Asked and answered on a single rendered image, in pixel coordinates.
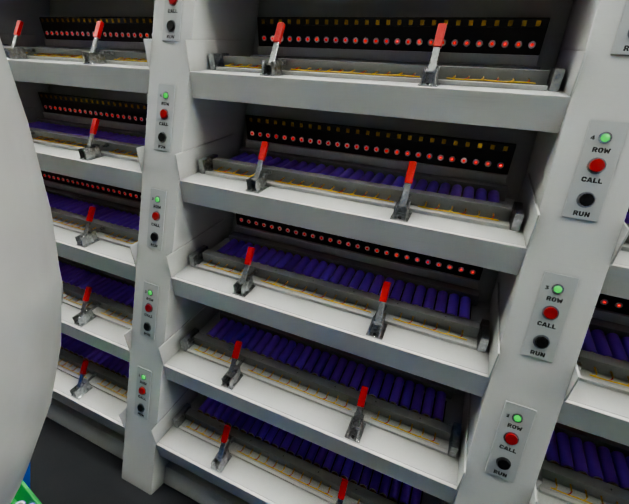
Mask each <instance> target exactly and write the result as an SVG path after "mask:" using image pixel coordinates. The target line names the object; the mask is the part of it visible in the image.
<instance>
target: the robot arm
mask: <svg viewBox="0 0 629 504"><path fill-rule="evenodd" d="M62 301H63V283H62V277H61V272H60V268H59V261H58V254H57V247H56V240H55V234H54V227H53V220H52V213H51V208H50V204H49V200H48V196H47V192H46V188H45V185H44V181H43V177H42V173H41V170H40V166H39V162H38V158H37V154H36V151H35V147H34V143H33V139H32V135H31V132H30V128H29V124H28V120H27V117H26V114H25V111H24V108H23V105H22V102H21V99H20V96H19V93H18V90H17V87H16V84H15V81H14V78H13V75H12V72H11V69H10V66H9V63H8V60H7V57H6V54H5V51H4V48H3V45H2V42H1V39H0V504H11V502H12V500H13V498H14V497H15V495H16V493H17V491H18V489H19V488H20V485H21V483H22V480H23V478H24V475H25V473H26V470H27V468H28V465H29V463H30V460H31V457H32V454H33V452H34V449H35V446H36V443H37V441H38V438H39V435H40V432H41V429H42V427H43V424H44V421H45V418H46V416H47V413H48V410H49V407H50V404H51V399H52V393H53V388H54V382H55V377H56V371H57V365H58V360H59V354H60V348H61V305H62Z"/></svg>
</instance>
